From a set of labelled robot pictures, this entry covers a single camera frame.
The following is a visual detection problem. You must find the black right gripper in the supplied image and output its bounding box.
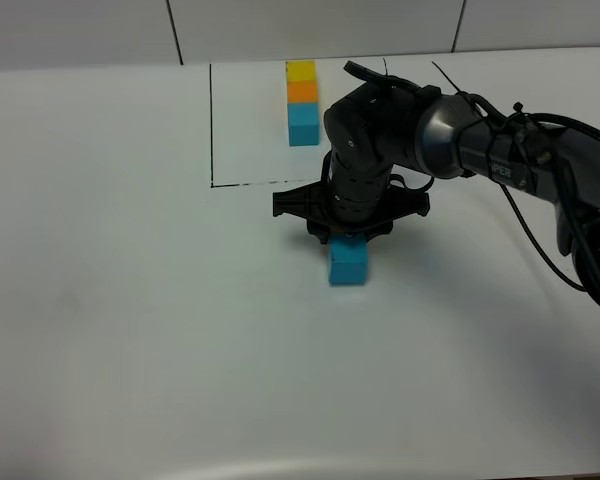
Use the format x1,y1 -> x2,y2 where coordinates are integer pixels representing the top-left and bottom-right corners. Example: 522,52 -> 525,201
272,149 -> 430,244

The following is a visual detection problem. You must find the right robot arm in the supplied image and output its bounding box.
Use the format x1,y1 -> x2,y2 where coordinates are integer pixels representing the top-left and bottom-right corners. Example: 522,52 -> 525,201
273,77 -> 600,306

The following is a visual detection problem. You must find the blue template block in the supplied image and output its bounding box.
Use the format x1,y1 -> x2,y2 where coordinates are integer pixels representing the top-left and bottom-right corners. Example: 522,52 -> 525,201
287,102 -> 320,147

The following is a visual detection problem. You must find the orange template block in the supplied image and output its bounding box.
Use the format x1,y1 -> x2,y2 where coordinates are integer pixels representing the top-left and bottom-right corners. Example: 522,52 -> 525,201
287,81 -> 318,104

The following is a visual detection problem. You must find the yellow template block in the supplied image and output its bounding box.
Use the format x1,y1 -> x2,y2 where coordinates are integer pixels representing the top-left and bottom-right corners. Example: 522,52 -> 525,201
285,60 -> 316,83

